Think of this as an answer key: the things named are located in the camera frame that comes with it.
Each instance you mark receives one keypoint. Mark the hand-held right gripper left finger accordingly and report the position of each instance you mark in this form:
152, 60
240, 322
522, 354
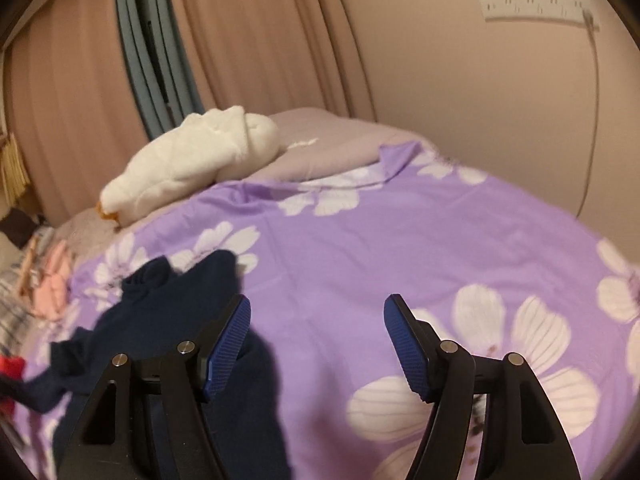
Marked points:
229, 345

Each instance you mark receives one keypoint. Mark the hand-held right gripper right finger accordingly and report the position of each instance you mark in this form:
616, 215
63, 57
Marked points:
406, 345

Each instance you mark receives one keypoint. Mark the navy fleece garment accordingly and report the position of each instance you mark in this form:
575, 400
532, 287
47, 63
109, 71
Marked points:
165, 360

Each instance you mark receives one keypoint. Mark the purple floral bed cover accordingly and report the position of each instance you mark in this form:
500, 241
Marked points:
380, 260

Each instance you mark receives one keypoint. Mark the pink clothing pile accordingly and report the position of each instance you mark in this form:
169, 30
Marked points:
50, 280

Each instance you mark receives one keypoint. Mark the grey pillow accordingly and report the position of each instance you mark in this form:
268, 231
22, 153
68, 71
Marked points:
330, 145

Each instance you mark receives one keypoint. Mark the red cloth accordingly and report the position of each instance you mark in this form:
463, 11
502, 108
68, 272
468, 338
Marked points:
11, 366

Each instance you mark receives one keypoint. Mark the striped grey cloth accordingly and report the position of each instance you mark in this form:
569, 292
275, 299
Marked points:
12, 305

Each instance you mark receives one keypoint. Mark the hanging beige paper bundle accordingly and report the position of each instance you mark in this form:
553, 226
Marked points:
14, 165

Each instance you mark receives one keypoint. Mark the beige curtain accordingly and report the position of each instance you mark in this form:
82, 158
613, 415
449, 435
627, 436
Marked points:
150, 70

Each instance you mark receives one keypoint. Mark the grey window frame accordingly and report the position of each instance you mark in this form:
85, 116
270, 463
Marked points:
145, 45

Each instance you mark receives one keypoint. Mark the white wall power strip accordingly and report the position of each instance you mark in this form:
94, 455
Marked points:
534, 8

